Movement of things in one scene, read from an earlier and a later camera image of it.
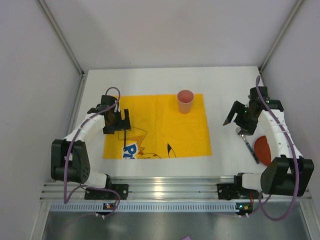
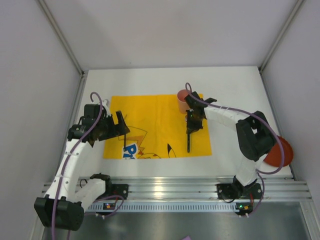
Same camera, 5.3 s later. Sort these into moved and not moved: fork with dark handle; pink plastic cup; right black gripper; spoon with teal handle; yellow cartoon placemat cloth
Moved: right black gripper; spoon with teal handle
Not moved: yellow cartoon placemat cloth; fork with dark handle; pink plastic cup
